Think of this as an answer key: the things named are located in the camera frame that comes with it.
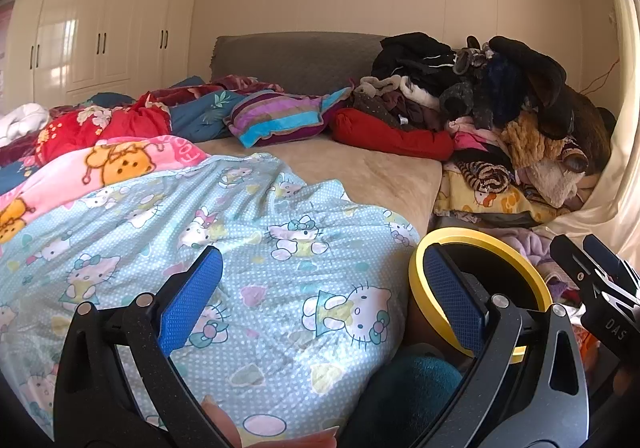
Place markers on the teal cloth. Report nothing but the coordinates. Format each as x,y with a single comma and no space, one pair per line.
410,388

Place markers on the red garment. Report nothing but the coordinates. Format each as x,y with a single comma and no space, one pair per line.
390,138

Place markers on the purple striped pillow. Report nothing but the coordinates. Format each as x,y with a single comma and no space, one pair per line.
280,120

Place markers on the white cloth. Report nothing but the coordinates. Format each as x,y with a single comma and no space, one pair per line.
25,120

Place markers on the person's left hand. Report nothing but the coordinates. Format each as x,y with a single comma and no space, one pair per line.
220,423

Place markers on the white wardrobe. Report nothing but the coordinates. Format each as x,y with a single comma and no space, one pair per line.
100,28

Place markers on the red floral quilt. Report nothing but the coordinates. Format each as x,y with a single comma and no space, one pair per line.
125,123

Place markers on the blue leaf print quilt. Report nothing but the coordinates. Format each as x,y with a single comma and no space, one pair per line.
205,115

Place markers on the blue cat print blanket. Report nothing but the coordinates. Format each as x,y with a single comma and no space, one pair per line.
150,208

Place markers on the beige bed sheet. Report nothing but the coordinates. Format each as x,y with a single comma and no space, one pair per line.
350,178

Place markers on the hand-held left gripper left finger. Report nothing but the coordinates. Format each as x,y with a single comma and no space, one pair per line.
187,298

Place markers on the light purple fleece cloth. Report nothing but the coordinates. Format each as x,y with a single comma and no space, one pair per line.
525,248

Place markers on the pile of clothes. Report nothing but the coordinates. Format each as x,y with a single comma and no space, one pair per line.
525,93

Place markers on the yellow printed blanket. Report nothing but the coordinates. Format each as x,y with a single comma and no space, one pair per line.
480,200

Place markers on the grey headboard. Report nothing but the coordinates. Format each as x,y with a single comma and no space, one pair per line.
300,60

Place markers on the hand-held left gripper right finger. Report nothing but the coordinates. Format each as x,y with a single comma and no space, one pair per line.
455,300

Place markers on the pink bear print blanket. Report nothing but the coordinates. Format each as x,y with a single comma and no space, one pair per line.
125,163

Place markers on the yellow rimmed bin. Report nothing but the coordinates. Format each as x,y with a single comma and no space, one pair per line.
416,278

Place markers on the dark red floral blanket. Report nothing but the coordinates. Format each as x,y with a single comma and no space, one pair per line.
240,83

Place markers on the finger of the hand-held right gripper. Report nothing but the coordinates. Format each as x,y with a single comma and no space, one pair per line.
610,255
585,273

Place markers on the cream curtain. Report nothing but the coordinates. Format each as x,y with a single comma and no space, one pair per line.
615,178

